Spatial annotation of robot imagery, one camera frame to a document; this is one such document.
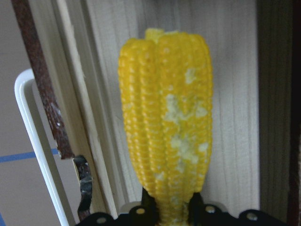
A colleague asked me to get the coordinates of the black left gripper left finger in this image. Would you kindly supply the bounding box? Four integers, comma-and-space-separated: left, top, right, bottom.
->
77, 189, 159, 226

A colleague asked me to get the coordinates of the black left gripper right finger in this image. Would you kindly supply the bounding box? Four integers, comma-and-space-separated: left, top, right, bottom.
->
188, 193, 287, 226

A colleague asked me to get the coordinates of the yellow corn cob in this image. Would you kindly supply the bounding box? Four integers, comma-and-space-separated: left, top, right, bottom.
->
118, 28, 213, 226

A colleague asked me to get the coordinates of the dark wooden drawer cabinet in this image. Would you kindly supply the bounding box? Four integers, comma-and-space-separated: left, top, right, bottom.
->
257, 0, 301, 226

